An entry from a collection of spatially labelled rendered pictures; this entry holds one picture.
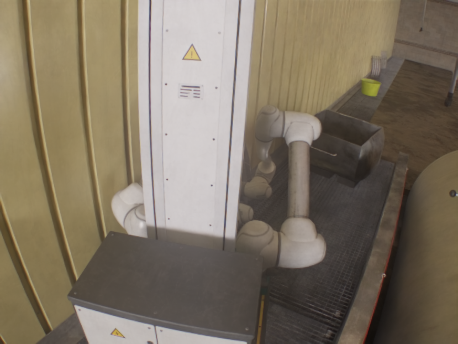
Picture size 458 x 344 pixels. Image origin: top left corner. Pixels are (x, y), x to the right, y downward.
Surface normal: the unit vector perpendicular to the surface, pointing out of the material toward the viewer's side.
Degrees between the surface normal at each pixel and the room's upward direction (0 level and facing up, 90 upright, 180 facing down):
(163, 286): 0
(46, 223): 90
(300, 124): 45
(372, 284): 2
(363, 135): 89
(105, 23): 90
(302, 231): 37
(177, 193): 90
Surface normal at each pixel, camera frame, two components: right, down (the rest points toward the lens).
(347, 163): -0.63, 0.33
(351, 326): 0.07, -0.87
